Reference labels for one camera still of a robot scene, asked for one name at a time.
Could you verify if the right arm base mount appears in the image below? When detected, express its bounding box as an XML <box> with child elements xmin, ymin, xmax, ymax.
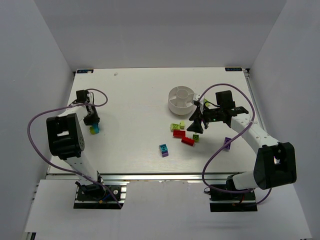
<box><xmin>203</xmin><ymin>180</ymin><xmax>258</xmax><ymax>213</ymax></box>

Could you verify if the pale green lego brick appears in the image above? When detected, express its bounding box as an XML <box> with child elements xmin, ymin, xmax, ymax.
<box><xmin>179</xmin><ymin>120</ymin><xmax>186</xmax><ymax>130</ymax></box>

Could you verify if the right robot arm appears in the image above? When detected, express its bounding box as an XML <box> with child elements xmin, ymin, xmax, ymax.
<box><xmin>187</xmin><ymin>90</ymin><xmax>297</xmax><ymax>193</ymax></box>

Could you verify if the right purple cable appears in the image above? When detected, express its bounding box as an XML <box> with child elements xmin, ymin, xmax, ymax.
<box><xmin>201</xmin><ymin>83</ymin><xmax>273</xmax><ymax>206</ymax></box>

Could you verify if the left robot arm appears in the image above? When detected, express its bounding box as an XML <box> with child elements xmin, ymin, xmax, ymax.
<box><xmin>46</xmin><ymin>89</ymin><xmax>103</xmax><ymax>191</ymax></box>

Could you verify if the aluminium frame rail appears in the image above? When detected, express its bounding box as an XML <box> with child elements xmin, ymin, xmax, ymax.
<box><xmin>45</xmin><ymin>172</ymin><xmax>236</xmax><ymax>181</ymax></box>

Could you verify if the corner label sticker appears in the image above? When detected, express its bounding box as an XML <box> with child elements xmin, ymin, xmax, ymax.
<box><xmin>76</xmin><ymin>69</ymin><xmax>94</xmax><ymax>74</ymax></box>
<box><xmin>224</xmin><ymin>67</ymin><xmax>243</xmax><ymax>72</ymax></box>

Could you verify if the lime lego brick small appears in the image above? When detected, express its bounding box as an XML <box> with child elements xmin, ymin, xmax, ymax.
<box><xmin>89</xmin><ymin>126</ymin><xmax>96</xmax><ymax>135</ymax></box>

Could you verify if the red flat lego brick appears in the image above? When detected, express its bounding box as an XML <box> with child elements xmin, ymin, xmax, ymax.
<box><xmin>173</xmin><ymin>130</ymin><xmax>186</xmax><ymax>139</ymax></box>

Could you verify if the right corner label sticker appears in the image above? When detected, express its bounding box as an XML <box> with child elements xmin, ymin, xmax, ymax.
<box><xmin>224</xmin><ymin>67</ymin><xmax>243</xmax><ymax>72</ymax></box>

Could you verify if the left corner label sticker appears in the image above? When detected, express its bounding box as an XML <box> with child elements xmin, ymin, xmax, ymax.
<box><xmin>76</xmin><ymin>69</ymin><xmax>94</xmax><ymax>74</ymax></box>

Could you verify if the teal small lego brick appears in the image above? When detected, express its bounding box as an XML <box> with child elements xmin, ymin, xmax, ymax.
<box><xmin>159</xmin><ymin>144</ymin><xmax>168</xmax><ymax>153</ymax></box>

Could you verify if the white round divided container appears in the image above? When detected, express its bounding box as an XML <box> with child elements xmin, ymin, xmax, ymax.
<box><xmin>167</xmin><ymin>86</ymin><xmax>196</xmax><ymax>116</ymax></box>

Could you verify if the red stepped lego brick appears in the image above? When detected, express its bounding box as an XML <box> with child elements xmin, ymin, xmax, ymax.
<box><xmin>181</xmin><ymin>136</ymin><xmax>195</xmax><ymax>146</ymax></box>

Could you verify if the lime lego plate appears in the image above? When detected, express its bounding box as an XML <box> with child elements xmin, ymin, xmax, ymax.
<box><xmin>170</xmin><ymin>123</ymin><xmax>181</xmax><ymax>132</ymax></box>

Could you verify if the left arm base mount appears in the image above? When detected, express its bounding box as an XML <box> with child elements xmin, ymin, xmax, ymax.
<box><xmin>73</xmin><ymin>181</ymin><xmax>124</xmax><ymax>210</ymax></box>

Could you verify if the green small lego brick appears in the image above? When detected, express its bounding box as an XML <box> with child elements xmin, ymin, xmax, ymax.
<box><xmin>192</xmin><ymin>134</ymin><xmax>200</xmax><ymax>143</ymax></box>

